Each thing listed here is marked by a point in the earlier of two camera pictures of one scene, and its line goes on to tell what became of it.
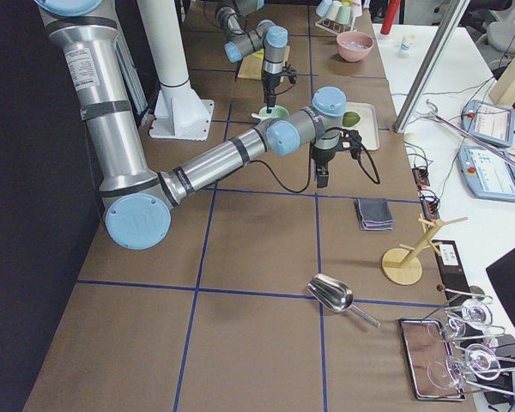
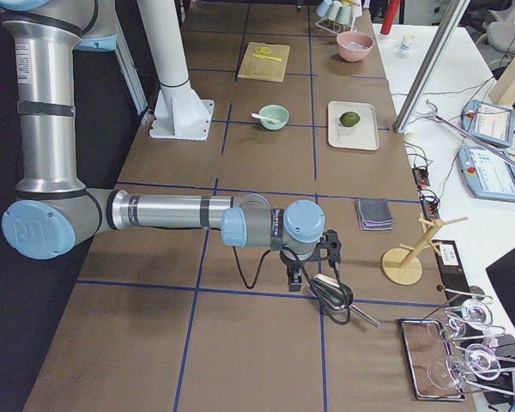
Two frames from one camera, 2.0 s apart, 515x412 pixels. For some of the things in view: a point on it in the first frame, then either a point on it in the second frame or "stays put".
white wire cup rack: (335, 27) stays put
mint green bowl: (278, 112) stays put
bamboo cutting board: (251, 66) stays put
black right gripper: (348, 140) -> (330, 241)
